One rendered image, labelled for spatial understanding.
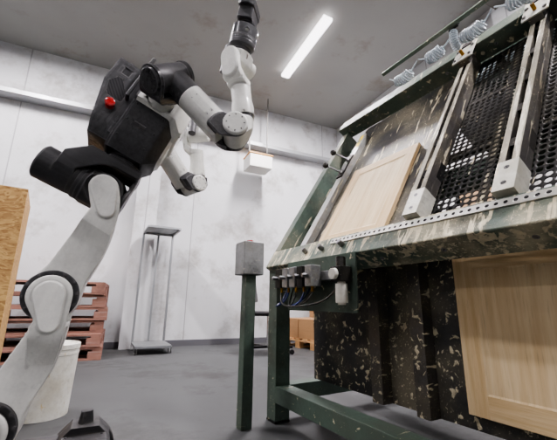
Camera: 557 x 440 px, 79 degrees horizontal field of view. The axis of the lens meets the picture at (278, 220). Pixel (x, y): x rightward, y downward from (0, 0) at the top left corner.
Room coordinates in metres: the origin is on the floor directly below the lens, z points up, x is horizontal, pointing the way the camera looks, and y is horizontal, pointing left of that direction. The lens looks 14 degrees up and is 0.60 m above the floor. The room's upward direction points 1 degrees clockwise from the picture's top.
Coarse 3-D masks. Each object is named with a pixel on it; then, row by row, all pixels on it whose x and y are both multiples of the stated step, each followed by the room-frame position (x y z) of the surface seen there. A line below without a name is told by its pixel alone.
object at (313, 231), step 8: (368, 136) 2.03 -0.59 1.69; (360, 144) 1.99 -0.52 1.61; (352, 152) 2.01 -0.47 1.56; (360, 152) 1.99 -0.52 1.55; (352, 160) 1.95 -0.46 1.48; (352, 168) 1.95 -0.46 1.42; (344, 176) 1.91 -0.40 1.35; (336, 184) 1.90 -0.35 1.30; (344, 184) 1.91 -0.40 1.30; (336, 192) 1.88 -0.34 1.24; (328, 200) 1.86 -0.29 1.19; (328, 208) 1.85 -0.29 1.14; (320, 216) 1.82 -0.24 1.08; (312, 224) 1.84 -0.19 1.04; (320, 224) 1.82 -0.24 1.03; (312, 232) 1.79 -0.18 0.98; (304, 240) 1.80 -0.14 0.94; (312, 240) 1.78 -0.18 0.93
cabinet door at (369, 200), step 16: (416, 144) 1.49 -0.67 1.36; (384, 160) 1.65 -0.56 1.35; (400, 160) 1.53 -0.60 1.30; (368, 176) 1.69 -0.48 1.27; (384, 176) 1.56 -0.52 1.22; (400, 176) 1.44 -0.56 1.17; (352, 192) 1.74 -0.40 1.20; (368, 192) 1.60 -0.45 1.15; (384, 192) 1.48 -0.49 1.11; (400, 192) 1.40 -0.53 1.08; (336, 208) 1.77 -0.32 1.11; (352, 208) 1.64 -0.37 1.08; (368, 208) 1.51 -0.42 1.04; (384, 208) 1.40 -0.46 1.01; (336, 224) 1.67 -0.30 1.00; (352, 224) 1.55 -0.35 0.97; (368, 224) 1.44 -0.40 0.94; (384, 224) 1.34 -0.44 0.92; (320, 240) 1.70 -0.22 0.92
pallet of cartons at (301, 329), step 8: (312, 312) 5.52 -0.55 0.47; (296, 320) 5.02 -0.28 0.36; (304, 320) 4.87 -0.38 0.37; (312, 320) 4.75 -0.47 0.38; (296, 328) 5.02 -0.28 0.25; (304, 328) 4.87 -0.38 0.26; (312, 328) 4.75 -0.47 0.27; (296, 336) 5.02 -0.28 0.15; (304, 336) 4.87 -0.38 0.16; (312, 336) 4.75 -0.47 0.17; (296, 344) 4.99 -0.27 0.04; (312, 344) 4.72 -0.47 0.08
